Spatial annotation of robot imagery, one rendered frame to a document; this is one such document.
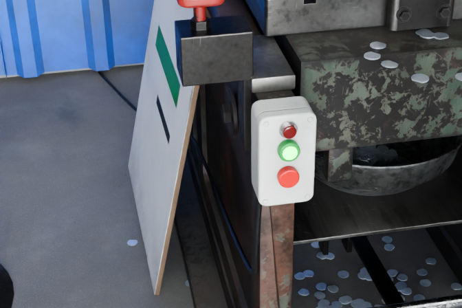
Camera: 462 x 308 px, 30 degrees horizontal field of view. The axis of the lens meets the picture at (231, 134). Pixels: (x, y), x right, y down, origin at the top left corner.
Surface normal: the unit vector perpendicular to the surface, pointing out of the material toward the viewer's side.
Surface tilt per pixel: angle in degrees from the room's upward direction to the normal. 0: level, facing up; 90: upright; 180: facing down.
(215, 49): 90
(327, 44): 0
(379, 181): 106
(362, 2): 90
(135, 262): 0
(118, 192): 0
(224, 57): 90
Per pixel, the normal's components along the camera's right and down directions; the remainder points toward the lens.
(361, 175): -0.24, 0.70
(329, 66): 0.18, 0.50
